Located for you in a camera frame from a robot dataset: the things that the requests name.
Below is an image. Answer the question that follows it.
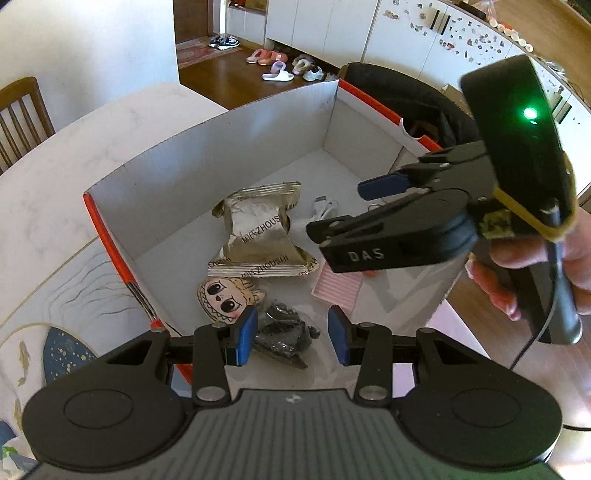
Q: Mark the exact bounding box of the white charging cable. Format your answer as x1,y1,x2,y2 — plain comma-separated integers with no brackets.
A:
311,197,339,221

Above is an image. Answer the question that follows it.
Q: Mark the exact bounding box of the silver snack packet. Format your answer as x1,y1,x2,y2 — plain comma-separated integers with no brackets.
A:
206,230,320,278
212,180,304,247

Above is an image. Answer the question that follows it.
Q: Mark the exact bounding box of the white wall cabinet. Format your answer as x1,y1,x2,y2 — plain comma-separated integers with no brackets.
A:
225,0,384,64

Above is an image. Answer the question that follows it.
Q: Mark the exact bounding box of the pink binder clip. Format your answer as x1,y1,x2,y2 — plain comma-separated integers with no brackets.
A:
312,265,366,315

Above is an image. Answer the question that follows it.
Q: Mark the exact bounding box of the white fridge with magnets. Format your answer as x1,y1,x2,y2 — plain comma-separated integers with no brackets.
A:
362,0,525,95

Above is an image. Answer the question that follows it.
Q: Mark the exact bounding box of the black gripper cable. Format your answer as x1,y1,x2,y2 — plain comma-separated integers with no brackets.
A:
509,203,566,371

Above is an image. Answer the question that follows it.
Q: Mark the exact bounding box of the black chair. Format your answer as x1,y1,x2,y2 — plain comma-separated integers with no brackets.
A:
344,62,486,149

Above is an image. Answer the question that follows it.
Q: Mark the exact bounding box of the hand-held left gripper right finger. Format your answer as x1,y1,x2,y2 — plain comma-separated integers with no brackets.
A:
326,305,491,408

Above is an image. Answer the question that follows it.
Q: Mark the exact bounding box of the person's right hand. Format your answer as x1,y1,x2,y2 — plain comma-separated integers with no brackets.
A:
468,225,591,322

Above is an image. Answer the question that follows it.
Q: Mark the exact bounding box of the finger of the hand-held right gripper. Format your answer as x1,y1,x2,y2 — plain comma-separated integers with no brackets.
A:
357,140,496,202
305,191,447,274

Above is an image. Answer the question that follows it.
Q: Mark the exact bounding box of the cartoon face doll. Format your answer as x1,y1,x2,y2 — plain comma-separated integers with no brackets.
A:
197,276,267,322

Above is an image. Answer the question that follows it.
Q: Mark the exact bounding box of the row of shoes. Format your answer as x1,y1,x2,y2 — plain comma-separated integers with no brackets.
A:
209,34,341,83

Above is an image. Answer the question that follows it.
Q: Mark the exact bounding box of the patterned floor rug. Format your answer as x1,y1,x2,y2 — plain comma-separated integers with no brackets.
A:
177,40,242,70

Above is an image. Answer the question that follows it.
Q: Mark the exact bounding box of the red cardboard box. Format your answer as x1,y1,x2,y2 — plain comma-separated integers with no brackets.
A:
82,78,463,393

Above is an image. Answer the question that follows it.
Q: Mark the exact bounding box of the wooden chair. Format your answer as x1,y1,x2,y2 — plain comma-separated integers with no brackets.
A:
0,76,57,175

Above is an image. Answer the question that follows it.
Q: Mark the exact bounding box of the clear bag of black snacks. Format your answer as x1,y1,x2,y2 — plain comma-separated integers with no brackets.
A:
251,299,322,371

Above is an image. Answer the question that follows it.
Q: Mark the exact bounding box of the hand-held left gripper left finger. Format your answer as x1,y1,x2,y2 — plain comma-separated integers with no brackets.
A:
99,306,259,408

